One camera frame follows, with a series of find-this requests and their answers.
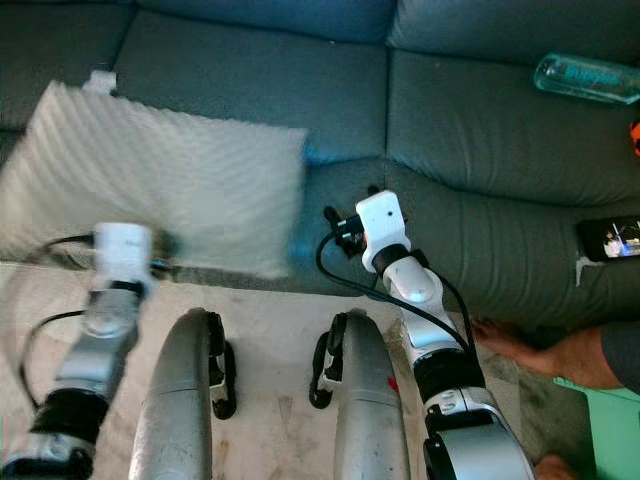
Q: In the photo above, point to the white textured pillow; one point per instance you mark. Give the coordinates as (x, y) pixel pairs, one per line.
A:
(160, 180)

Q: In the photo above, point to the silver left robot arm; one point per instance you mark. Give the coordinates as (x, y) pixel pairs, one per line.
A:
(90, 370)

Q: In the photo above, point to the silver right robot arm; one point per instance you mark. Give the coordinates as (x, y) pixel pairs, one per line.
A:
(445, 370)

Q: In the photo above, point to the dark green leather sofa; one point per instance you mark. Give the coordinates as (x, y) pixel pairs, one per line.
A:
(480, 140)

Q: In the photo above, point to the silver left robot leg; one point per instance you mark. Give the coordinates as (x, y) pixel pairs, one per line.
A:
(180, 400)

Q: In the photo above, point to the silver robot leg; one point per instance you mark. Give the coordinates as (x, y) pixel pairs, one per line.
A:
(180, 400)
(370, 410)

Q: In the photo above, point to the silver right robot leg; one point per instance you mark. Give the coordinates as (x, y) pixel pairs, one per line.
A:
(370, 410)

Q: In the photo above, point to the white fabric tag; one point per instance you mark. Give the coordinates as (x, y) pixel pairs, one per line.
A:
(100, 83)

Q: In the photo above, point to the person bare foot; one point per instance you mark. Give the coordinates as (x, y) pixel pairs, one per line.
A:
(550, 355)
(553, 468)

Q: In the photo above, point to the black smartphone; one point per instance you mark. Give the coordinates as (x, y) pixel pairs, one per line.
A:
(610, 240)

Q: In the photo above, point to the clear green plastic bottle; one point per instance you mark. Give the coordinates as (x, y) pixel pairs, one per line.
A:
(585, 78)

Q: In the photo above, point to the grey trouser leg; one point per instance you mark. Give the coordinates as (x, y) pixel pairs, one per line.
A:
(623, 355)

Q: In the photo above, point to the small orange object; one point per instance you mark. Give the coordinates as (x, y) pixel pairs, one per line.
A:
(636, 138)

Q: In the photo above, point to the light green mat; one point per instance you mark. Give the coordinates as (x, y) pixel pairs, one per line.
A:
(610, 440)

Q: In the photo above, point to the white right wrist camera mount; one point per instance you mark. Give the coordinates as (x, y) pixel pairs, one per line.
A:
(382, 228)

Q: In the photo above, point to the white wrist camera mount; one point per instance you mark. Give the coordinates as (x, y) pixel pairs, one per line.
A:
(123, 255)
(382, 228)

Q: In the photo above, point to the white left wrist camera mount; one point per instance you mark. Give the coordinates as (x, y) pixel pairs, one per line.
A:
(123, 255)

